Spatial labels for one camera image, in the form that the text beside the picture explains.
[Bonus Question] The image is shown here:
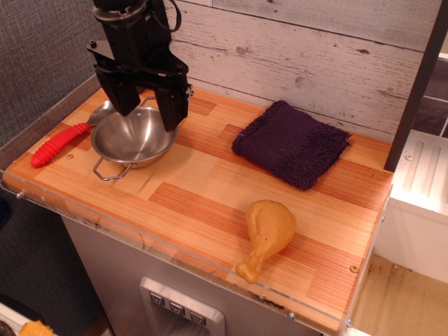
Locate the red handled metal spoon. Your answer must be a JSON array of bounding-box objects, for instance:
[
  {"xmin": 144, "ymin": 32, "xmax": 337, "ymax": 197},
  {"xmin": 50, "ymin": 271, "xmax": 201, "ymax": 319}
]
[{"xmin": 31, "ymin": 101, "xmax": 116, "ymax": 168}]

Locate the white toy sink unit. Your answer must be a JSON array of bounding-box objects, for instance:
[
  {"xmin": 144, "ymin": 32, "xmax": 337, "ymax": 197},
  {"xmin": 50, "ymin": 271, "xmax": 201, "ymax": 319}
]
[{"xmin": 374, "ymin": 131, "xmax": 447, "ymax": 282}]

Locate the dark purple folded cloth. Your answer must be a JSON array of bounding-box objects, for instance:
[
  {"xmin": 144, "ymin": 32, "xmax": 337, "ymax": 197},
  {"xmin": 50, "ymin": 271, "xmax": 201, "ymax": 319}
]
[{"xmin": 232, "ymin": 101, "xmax": 351, "ymax": 191}]

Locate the dark right shelf post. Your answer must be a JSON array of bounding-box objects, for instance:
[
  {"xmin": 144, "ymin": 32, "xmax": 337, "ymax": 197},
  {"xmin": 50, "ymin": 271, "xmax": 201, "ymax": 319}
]
[{"xmin": 384, "ymin": 0, "xmax": 447, "ymax": 172}]

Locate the grey toy fridge dispenser panel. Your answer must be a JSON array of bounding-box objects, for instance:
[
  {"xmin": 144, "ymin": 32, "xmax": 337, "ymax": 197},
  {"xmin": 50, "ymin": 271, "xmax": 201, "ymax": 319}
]
[{"xmin": 139, "ymin": 276, "xmax": 226, "ymax": 335}]

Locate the stainless steel bowl with handles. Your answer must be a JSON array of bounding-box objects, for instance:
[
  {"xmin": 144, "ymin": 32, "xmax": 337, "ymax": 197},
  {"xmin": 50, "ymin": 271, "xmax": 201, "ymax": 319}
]
[{"xmin": 91, "ymin": 97, "xmax": 179, "ymax": 181}]

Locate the clear acrylic table edge guard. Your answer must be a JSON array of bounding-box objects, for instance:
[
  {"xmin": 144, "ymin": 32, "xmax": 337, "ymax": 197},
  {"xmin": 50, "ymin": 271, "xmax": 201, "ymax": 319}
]
[{"xmin": 4, "ymin": 160, "xmax": 391, "ymax": 335}]

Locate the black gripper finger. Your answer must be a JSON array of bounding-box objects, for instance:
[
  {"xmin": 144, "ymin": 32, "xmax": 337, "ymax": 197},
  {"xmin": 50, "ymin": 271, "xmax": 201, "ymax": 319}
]
[
  {"xmin": 155, "ymin": 85, "xmax": 190, "ymax": 132},
  {"xmin": 95, "ymin": 66, "xmax": 140, "ymax": 116}
]

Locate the yellow toy at bottom left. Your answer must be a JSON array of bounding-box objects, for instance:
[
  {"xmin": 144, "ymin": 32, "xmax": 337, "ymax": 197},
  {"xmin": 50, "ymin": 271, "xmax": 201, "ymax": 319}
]
[{"xmin": 18, "ymin": 321, "xmax": 55, "ymax": 336}]

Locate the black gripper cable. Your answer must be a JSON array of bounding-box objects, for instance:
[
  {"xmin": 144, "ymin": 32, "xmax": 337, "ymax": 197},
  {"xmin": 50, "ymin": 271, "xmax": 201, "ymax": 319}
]
[{"xmin": 148, "ymin": 0, "xmax": 183, "ymax": 34}]

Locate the yellow toy chicken drumstick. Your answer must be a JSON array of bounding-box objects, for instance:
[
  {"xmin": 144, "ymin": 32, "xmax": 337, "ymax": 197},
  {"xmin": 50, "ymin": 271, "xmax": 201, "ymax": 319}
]
[{"xmin": 236, "ymin": 199, "xmax": 296, "ymax": 284}]

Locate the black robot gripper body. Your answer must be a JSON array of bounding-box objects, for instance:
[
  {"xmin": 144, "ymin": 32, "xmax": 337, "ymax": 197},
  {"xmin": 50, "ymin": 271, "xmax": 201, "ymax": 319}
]
[{"xmin": 88, "ymin": 1, "xmax": 190, "ymax": 92}]

